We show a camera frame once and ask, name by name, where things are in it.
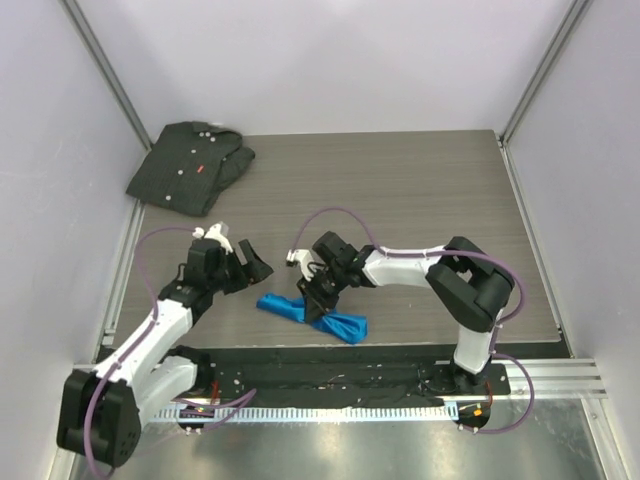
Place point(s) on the aluminium frame rail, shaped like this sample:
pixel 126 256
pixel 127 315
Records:
pixel 551 379

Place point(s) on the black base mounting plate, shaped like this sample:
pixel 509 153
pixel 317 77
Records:
pixel 336 377

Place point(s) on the blue satin napkin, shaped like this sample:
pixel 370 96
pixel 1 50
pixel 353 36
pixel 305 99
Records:
pixel 350 329

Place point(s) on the slotted white cable duct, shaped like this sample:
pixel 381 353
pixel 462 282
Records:
pixel 181 414

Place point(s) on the dark striped button shirt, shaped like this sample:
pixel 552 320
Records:
pixel 189 166

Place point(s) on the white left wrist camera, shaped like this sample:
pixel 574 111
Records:
pixel 217 232

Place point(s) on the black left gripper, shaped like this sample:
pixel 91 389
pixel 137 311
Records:
pixel 252 271

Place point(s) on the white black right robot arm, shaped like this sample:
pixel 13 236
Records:
pixel 473 287

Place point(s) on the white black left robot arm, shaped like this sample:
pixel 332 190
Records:
pixel 103 410

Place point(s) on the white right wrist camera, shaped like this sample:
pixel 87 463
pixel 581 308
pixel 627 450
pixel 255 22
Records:
pixel 301 258

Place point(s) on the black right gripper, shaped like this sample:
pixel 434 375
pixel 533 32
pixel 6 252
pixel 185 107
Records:
pixel 318 304

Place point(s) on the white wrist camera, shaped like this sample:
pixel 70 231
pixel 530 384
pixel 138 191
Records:
pixel 301 258
pixel 217 232

